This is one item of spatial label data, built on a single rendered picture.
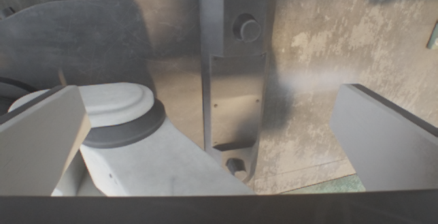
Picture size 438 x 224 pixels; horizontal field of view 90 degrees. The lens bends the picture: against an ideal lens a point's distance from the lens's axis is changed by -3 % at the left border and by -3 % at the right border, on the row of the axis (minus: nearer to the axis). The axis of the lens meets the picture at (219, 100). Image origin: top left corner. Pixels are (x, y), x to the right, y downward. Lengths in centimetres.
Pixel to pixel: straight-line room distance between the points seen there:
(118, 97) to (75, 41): 16
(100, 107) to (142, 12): 19
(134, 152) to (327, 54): 68
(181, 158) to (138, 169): 6
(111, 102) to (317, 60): 65
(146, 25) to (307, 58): 52
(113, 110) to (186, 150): 12
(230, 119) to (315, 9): 42
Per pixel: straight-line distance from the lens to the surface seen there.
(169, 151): 32
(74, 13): 48
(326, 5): 77
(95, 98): 38
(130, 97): 36
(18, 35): 52
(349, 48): 88
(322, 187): 131
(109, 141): 35
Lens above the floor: 61
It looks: 57 degrees down
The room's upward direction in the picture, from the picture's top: 156 degrees clockwise
